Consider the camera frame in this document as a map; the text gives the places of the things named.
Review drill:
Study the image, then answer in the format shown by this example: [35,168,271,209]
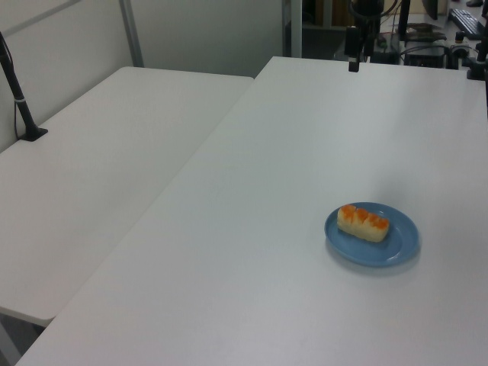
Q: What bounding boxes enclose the black cable on pole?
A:
[0,36,21,140]

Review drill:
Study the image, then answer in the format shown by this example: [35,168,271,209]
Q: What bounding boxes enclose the black keyboard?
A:
[448,8,486,41]

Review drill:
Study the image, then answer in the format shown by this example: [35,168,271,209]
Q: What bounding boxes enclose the grey metal frame post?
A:
[119,0,146,69]

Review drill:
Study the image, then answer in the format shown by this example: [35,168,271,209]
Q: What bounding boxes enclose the black camera stand pole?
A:
[0,31,50,143]

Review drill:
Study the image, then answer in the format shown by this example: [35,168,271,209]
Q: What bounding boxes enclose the grey partition post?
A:
[283,0,303,59]

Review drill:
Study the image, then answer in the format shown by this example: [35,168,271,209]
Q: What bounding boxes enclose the black clamp camera mount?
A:
[465,21,488,82]

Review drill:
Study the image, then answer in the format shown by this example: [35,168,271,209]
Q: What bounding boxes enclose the orange topped bread loaf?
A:
[336,204,391,242]

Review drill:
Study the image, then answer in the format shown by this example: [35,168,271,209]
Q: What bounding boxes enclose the black monitor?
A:
[421,0,439,21]

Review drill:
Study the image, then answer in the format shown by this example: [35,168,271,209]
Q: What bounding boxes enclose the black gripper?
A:
[345,26,361,73]

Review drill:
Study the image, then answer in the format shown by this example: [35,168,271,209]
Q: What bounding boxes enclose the black equipment box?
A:
[403,45,448,69]

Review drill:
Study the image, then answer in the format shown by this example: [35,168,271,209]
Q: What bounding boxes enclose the blue round plate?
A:
[324,201,420,268]

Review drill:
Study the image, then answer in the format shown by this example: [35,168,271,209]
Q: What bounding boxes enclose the black upright stand pole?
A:
[397,0,412,40]

